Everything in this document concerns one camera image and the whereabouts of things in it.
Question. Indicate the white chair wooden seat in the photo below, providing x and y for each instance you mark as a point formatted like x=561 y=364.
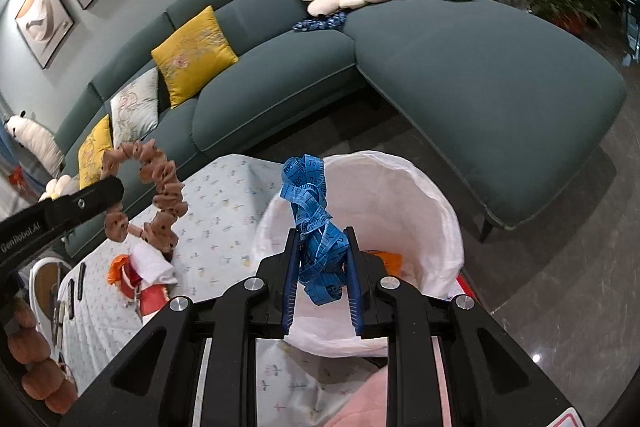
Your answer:
x=47 y=279

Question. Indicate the yellow embroidered cushion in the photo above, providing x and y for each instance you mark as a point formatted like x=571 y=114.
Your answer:
x=95 y=152
x=195 y=54

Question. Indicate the white embroidered cushion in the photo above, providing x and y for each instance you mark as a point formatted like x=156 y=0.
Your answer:
x=135 y=107

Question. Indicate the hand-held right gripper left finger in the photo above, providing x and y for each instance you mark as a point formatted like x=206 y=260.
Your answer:
x=290 y=292

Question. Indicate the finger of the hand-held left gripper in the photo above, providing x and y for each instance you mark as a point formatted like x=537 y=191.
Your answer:
x=95 y=199

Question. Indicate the red white wrapper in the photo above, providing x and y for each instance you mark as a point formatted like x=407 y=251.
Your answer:
x=150 y=299

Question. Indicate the black marker pen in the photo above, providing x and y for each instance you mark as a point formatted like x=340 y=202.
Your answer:
x=81 y=279
x=71 y=299

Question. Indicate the blue patterned scrunchie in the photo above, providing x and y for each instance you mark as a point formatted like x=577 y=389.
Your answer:
x=320 y=23

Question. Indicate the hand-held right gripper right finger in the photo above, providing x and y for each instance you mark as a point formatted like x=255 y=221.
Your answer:
x=356 y=292

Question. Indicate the teal sectional sofa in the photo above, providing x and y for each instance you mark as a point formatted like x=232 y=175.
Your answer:
x=475 y=82

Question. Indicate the orange wrapper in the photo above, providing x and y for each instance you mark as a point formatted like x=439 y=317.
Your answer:
x=389 y=261

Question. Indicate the panda plush toy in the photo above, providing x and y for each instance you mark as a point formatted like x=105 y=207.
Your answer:
x=37 y=142

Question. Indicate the floral tablecloth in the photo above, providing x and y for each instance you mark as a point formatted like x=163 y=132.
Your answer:
x=215 y=217

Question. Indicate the white crumpled tissue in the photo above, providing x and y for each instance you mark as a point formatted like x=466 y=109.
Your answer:
x=152 y=264

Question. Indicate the small framed abstract painting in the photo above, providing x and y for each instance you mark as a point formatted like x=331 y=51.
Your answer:
x=42 y=19

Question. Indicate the person's pink pants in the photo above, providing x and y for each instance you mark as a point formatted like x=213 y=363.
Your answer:
x=360 y=407

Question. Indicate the blue measuring tape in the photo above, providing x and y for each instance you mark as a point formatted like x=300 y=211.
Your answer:
x=305 y=187

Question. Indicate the white-lined trash bin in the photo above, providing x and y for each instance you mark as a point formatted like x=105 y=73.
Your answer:
x=400 y=207

